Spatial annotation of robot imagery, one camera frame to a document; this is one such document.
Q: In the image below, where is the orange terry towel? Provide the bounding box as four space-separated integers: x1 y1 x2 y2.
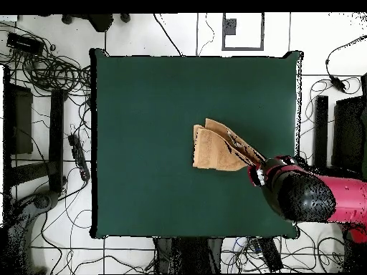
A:
191 117 267 172

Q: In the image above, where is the short black power strip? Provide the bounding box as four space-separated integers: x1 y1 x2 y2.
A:
252 236 285 273

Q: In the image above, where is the black upright bar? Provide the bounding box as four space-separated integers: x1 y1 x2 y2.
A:
313 95 330 170
47 89 66 193

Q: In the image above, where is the black cabinet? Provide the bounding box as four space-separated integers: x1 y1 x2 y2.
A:
3 82 34 156
331 72 367 180

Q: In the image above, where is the dark green table cloth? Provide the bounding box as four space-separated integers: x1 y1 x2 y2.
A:
89 47 304 241

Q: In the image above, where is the grey square plate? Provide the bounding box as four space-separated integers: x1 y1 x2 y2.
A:
222 18 238 36

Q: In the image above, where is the long black power strip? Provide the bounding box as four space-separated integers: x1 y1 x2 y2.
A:
67 133 92 182

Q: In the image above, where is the black chair base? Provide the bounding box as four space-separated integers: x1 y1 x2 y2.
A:
60 12 132 33

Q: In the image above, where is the black device box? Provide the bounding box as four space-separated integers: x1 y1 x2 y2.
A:
6 32 46 56

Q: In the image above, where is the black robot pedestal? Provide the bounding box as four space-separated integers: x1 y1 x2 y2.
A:
153 236 224 274

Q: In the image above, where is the black power adapter with cable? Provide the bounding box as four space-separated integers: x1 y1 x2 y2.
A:
324 34 367 93

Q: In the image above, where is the grey rectangular floor frame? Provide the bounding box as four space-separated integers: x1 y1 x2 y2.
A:
221 11 265 52

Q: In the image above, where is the black floor cable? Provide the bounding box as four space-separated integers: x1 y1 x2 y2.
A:
152 12 184 57

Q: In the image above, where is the black cable tangle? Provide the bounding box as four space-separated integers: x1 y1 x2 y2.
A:
0 22 92 98

